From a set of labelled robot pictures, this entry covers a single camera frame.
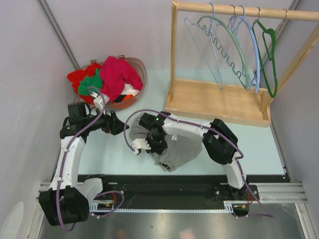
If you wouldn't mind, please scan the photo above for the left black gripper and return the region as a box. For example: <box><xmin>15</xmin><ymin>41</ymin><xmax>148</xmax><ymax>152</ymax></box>
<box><xmin>83</xmin><ymin>105</ymin><xmax>129</xmax><ymax>135</ymax></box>

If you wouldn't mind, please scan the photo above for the grey t shirt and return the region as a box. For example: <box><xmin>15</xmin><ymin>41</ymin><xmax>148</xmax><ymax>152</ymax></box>
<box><xmin>129</xmin><ymin>114</ymin><xmax>202</xmax><ymax>172</ymax></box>

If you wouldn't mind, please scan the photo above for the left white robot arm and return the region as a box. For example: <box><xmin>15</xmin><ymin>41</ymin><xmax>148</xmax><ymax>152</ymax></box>
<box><xmin>38</xmin><ymin>102</ymin><xmax>129</xmax><ymax>226</ymax></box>

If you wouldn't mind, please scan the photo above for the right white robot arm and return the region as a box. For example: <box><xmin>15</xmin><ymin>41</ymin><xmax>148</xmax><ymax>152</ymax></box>
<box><xmin>132</xmin><ymin>112</ymin><xmax>248</xmax><ymax>200</ymax></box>

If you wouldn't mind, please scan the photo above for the light green plastic hanger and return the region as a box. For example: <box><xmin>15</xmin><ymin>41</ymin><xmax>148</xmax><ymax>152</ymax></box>
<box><xmin>197</xmin><ymin>15</ymin><xmax>250</xmax><ymax>91</ymax></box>

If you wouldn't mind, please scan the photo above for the blue wavy hanger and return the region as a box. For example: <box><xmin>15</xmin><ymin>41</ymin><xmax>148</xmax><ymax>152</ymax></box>
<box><xmin>206</xmin><ymin>3</ymin><xmax>250</xmax><ymax>90</ymax></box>

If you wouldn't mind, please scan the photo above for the dark green velvet hanger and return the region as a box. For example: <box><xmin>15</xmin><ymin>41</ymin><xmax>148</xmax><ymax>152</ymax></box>
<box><xmin>251</xmin><ymin>7</ymin><xmax>278</xmax><ymax>99</ymax></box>

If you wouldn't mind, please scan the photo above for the light blue plastic hanger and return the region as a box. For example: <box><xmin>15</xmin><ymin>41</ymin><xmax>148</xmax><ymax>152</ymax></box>
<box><xmin>228</xmin><ymin>5</ymin><xmax>261</xmax><ymax>94</ymax></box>

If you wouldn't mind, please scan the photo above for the white garment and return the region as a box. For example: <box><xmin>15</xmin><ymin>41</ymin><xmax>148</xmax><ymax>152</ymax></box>
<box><xmin>121</xmin><ymin>83</ymin><xmax>139</xmax><ymax>96</ymax></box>

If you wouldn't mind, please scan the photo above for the green garment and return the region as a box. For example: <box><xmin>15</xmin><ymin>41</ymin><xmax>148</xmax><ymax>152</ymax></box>
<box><xmin>78</xmin><ymin>68</ymin><xmax>104</xmax><ymax>96</ymax></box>

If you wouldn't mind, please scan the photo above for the magenta garment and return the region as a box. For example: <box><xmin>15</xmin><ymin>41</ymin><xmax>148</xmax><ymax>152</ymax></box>
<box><xmin>100</xmin><ymin>56</ymin><xmax>144</xmax><ymax>102</ymax></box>

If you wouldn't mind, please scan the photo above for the transparent pink laundry basket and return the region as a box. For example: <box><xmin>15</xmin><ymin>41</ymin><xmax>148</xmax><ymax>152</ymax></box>
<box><xmin>77</xmin><ymin>55</ymin><xmax>147</xmax><ymax>110</ymax></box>

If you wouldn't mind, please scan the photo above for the red garment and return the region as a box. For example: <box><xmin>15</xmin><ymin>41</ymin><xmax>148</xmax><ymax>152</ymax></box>
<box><xmin>67</xmin><ymin>62</ymin><xmax>102</xmax><ymax>104</ymax></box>

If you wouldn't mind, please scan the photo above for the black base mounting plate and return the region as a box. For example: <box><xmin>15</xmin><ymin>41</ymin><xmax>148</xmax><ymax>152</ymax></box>
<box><xmin>77</xmin><ymin>174</ymin><xmax>291</xmax><ymax>217</ymax></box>

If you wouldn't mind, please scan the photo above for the wooden clothes rack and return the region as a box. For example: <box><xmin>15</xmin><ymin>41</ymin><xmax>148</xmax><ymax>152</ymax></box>
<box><xmin>165</xmin><ymin>0</ymin><xmax>319</xmax><ymax>127</ymax></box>

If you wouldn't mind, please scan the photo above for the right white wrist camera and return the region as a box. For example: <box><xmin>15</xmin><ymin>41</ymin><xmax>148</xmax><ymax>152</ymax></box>
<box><xmin>132</xmin><ymin>138</ymin><xmax>151</xmax><ymax>155</ymax></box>

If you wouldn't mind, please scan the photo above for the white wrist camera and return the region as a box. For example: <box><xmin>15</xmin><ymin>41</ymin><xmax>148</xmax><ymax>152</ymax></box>
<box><xmin>132</xmin><ymin>138</ymin><xmax>151</xmax><ymax>155</ymax></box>
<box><xmin>91</xmin><ymin>92</ymin><xmax>110</xmax><ymax>111</ymax></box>

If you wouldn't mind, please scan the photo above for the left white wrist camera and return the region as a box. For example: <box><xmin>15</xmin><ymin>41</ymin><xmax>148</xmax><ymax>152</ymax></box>
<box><xmin>91</xmin><ymin>92</ymin><xmax>110</xmax><ymax>111</ymax></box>

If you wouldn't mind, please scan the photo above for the light blue slotted cable duct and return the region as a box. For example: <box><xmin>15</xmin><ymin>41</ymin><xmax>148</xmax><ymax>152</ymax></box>
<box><xmin>89</xmin><ymin>201</ymin><xmax>234</xmax><ymax>215</ymax></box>

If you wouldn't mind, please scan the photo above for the light blue wire hanger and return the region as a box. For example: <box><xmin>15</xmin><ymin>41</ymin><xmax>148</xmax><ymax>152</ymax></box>
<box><xmin>184</xmin><ymin>17</ymin><xmax>224</xmax><ymax>90</ymax></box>

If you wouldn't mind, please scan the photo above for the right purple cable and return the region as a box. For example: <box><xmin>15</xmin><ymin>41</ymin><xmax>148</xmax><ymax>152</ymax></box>
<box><xmin>123</xmin><ymin>109</ymin><xmax>276</xmax><ymax>219</ymax></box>

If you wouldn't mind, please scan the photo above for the aluminium rail frame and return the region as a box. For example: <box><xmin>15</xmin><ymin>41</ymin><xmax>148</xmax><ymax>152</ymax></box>
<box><xmin>26</xmin><ymin>183</ymin><xmax>319</xmax><ymax>239</ymax></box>

